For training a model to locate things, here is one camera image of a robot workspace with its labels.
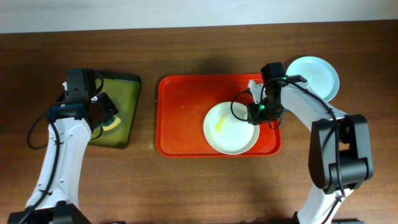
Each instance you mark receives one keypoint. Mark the red plastic tray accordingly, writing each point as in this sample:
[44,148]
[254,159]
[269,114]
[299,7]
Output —
[182,104]

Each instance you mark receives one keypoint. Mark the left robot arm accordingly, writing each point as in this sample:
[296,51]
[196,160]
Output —
[55,197]

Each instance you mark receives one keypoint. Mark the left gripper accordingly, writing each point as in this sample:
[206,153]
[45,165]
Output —
[106,109]

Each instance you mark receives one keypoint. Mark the black tray with soapy water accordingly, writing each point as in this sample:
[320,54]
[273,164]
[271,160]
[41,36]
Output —
[124,90]

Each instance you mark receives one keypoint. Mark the yellow green sponge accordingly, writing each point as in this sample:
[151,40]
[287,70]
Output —
[111,123]

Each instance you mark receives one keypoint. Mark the light blue plate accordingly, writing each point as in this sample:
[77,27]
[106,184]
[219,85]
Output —
[321,75]

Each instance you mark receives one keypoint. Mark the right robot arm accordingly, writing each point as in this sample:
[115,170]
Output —
[340,157]

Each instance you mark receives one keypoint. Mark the white plate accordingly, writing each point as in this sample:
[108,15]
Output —
[226,134]

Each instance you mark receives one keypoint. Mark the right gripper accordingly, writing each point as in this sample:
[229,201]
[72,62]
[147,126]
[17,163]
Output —
[260,117]

